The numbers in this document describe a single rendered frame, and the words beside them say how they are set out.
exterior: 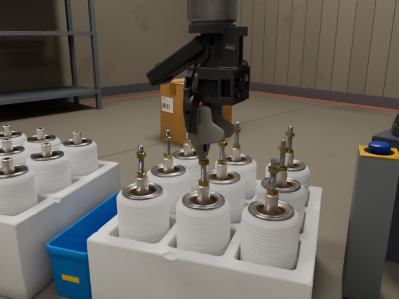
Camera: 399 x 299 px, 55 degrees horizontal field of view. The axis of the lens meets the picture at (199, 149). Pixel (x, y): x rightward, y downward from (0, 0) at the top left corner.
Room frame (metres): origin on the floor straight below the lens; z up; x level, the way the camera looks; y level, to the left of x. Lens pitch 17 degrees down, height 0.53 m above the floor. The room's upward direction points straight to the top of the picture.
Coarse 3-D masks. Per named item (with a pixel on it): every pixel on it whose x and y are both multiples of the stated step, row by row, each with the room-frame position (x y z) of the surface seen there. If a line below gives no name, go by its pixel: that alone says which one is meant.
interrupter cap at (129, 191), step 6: (126, 186) 0.67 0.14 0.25; (132, 186) 0.67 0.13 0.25; (150, 186) 0.67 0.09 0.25; (156, 186) 0.67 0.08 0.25; (126, 192) 0.64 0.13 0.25; (132, 192) 0.64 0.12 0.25; (150, 192) 0.65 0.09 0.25; (156, 192) 0.64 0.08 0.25; (162, 192) 0.64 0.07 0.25; (132, 198) 0.61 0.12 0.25; (138, 198) 0.61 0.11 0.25; (144, 198) 0.61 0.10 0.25; (150, 198) 0.62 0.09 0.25
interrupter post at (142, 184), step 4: (136, 180) 0.65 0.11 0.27; (140, 180) 0.64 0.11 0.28; (144, 180) 0.64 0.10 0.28; (136, 184) 0.65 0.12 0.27; (140, 184) 0.64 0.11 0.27; (144, 184) 0.64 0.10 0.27; (140, 188) 0.64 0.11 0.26; (144, 188) 0.64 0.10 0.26; (140, 192) 0.64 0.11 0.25; (144, 192) 0.64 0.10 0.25
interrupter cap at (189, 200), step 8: (192, 192) 0.64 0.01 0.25; (216, 192) 0.64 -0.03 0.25; (184, 200) 0.61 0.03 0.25; (192, 200) 0.61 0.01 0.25; (216, 200) 0.61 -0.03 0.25; (224, 200) 0.61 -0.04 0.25; (192, 208) 0.58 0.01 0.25; (200, 208) 0.57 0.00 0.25; (208, 208) 0.57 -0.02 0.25; (216, 208) 0.58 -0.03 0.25
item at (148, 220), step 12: (120, 192) 0.65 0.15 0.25; (120, 204) 0.62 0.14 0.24; (132, 204) 0.61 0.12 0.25; (144, 204) 0.61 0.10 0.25; (156, 204) 0.61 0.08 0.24; (168, 204) 0.65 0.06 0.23; (120, 216) 0.62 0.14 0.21; (132, 216) 0.60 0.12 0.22; (144, 216) 0.60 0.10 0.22; (156, 216) 0.61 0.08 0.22; (168, 216) 0.65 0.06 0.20; (120, 228) 0.62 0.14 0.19; (132, 228) 0.60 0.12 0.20; (144, 228) 0.60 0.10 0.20; (156, 228) 0.61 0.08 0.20; (168, 228) 0.64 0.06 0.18; (144, 240) 0.60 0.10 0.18; (156, 240) 0.61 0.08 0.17
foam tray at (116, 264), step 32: (320, 192) 0.81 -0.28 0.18; (96, 256) 0.60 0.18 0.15; (128, 256) 0.57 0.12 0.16; (160, 256) 0.55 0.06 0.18; (192, 256) 0.55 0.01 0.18; (224, 256) 0.55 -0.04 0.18; (96, 288) 0.60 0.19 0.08; (128, 288) 0.58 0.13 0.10; (160, 288) 0.56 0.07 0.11; (192, 288) 0.54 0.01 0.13; (224, 288) 0.52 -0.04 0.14; (256, 288) 0.50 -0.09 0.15; (288, 288) 0.49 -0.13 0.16
